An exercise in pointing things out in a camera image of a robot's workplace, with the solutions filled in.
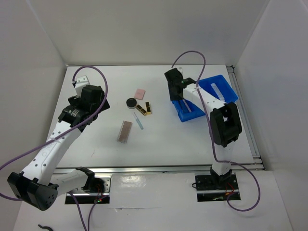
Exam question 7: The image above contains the pink slim makeup tube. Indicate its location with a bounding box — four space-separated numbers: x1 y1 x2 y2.
183 100 192 113

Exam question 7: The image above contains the black gold lipstick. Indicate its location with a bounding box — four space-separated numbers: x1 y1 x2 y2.
136 104 147 116
145 102 152 115

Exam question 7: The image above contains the white lotion bottle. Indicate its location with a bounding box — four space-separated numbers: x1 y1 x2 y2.
211 83 225 102

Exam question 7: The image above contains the white blue makeup pen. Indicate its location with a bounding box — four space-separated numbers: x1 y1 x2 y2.
133 112 144 130

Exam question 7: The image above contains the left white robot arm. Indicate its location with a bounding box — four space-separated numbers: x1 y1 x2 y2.
7 76 110 211

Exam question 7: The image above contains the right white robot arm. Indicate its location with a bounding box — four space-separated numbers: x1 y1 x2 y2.
165 68 242 189

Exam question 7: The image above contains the blue plastic organizer bin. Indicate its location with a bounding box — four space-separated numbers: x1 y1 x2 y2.
171 75 238 122

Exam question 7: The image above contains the black round powder jar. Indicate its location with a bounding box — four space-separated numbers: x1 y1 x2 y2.
126 98 138 109

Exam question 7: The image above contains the brown eyeshadow palette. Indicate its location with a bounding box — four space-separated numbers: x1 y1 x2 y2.
117 121 132 144

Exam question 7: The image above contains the black hook bottom left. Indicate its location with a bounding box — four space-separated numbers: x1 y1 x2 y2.
38 224 53 231

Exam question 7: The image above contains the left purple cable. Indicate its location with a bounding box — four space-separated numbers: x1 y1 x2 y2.
0 66 108 231

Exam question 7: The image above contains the purple cable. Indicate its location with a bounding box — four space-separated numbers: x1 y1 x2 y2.
0 66 108 231
171 51 262 212

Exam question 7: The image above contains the aluminium rail front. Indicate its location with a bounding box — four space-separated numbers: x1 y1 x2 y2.
54 164 217 174

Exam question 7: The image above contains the aluminium rail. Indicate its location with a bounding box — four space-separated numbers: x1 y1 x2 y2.
226 66 264 170
54 164 217 174

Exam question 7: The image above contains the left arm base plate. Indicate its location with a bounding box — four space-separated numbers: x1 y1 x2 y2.
72 175 111 205

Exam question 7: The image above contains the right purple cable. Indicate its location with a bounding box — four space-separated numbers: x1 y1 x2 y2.
171 51 262 212

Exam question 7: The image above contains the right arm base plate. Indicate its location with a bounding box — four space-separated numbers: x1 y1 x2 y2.
192 174 241 202

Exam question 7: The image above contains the aluminium rail right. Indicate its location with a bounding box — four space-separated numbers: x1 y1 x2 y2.
226 66 264 170

